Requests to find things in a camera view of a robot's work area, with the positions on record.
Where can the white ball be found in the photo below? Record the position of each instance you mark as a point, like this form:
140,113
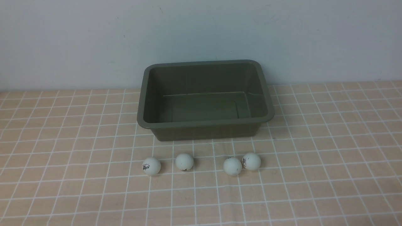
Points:
251,161
184,162
232,166
151,166

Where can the olive green plastic bin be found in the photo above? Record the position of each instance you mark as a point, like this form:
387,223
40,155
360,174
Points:
204,100

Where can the peach checkered tablecloth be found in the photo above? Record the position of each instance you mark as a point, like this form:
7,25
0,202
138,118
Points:
331,156

